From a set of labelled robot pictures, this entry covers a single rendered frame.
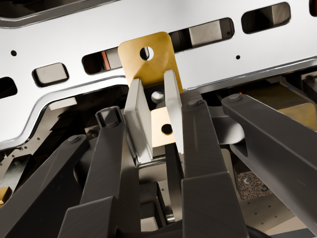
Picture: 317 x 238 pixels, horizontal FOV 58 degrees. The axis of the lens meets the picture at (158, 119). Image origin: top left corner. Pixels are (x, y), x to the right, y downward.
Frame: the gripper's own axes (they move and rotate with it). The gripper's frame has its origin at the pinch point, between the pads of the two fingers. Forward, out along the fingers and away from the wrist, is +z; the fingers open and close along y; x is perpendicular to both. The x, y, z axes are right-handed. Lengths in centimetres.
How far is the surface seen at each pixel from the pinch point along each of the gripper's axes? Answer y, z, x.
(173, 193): -1.8, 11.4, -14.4
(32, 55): -18.9, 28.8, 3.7
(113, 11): -4.6, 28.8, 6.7
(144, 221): -5.9, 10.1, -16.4
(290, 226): 52, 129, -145
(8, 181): -29.2, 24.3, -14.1
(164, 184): -9, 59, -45
